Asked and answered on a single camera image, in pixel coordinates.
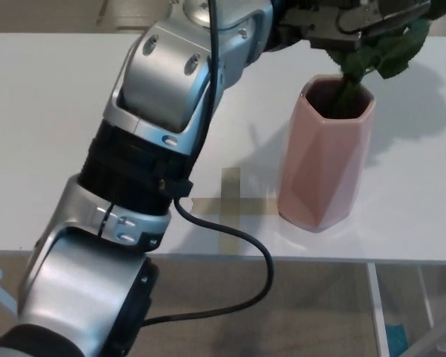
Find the teal floor tape patch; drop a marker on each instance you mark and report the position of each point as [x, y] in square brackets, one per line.
[397, 340]

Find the white metal table leg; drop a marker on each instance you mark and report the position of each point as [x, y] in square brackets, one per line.
[378, 316]
[426, 297]

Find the pink rose bouquet green stems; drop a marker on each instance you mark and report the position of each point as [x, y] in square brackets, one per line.
[394, 52]

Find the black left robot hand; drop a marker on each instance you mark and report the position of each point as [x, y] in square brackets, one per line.
[327, 22]

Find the short beige tape strip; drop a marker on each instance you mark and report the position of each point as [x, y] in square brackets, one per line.
[252, 207]

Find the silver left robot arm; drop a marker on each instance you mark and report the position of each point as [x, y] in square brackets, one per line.
[163, 85]

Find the pink faceted ceramic vase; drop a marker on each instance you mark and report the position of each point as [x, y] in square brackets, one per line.
[319, 167]

